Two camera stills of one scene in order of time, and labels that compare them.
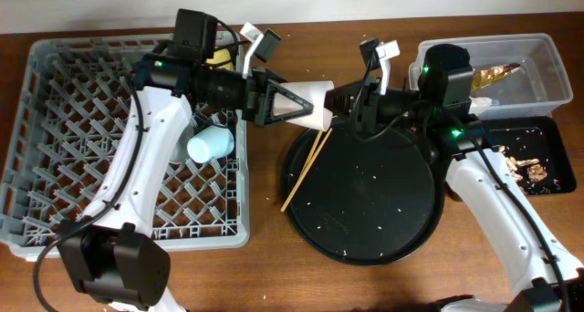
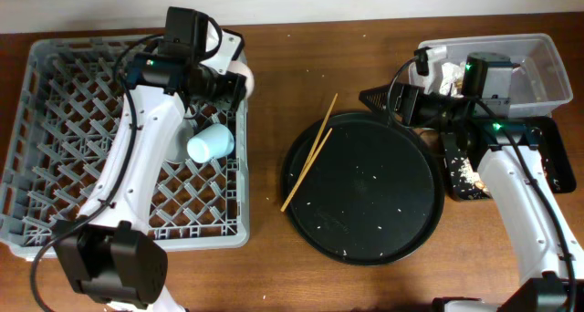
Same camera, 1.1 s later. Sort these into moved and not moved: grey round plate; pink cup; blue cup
Moved: pink cup
Not moved: grey round plate; blue cup
